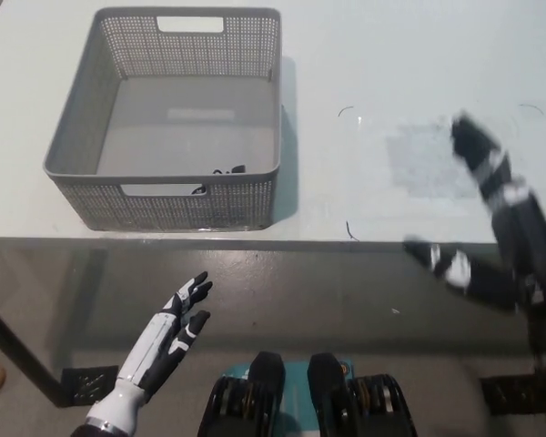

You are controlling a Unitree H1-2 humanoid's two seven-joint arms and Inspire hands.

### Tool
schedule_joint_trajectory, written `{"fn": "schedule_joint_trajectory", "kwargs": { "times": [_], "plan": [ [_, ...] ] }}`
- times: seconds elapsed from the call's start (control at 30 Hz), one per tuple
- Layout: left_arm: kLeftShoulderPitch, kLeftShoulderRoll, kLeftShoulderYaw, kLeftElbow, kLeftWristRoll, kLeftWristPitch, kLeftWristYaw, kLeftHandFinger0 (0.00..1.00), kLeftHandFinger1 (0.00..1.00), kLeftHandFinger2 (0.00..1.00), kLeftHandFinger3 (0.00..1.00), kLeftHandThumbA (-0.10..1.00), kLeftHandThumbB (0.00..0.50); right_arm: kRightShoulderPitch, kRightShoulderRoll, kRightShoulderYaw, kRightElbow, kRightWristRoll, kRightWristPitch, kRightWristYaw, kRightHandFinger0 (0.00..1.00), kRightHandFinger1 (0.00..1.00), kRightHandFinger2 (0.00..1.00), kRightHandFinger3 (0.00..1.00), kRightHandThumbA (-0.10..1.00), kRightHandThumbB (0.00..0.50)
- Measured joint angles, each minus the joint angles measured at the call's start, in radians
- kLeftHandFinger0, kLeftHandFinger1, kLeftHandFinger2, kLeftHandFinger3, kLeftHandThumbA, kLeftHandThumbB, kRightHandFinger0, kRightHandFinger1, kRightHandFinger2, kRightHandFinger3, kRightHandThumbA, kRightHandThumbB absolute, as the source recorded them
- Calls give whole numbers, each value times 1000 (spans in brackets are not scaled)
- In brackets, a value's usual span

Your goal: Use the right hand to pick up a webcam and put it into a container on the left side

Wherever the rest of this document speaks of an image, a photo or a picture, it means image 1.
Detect black webcam with cable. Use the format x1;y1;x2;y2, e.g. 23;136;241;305
189;163;248;196

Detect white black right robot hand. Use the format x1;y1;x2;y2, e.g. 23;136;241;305
450;112;539;216

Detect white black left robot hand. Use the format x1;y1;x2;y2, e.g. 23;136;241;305
115;270;214;405

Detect black table foot plate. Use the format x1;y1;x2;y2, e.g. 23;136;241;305
479;373;546;414
61;364;120;406

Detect black teal robot torso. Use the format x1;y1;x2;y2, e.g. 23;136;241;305
196;349;422;437

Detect black table leg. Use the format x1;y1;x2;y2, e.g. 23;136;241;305
0;294;72;407

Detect grey perforated plastic basket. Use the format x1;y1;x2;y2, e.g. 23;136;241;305
43;6;284;232

